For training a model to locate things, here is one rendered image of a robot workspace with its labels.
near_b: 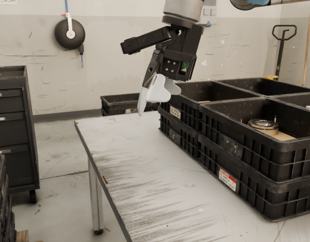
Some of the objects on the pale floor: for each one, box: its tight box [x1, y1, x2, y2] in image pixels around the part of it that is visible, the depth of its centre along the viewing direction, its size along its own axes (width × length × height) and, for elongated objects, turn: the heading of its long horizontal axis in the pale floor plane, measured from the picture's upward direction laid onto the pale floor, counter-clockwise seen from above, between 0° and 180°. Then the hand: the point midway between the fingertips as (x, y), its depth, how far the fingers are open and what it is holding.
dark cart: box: [0, 65, 40, 203], centre depth 213 cm, size 60×45×90 cm
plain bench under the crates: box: [74, 111, 310, 242], centre depth 132 cm, size 160×160×70 cm
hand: (147, 109), depth 66 cm, fingers open, 14 cm apart
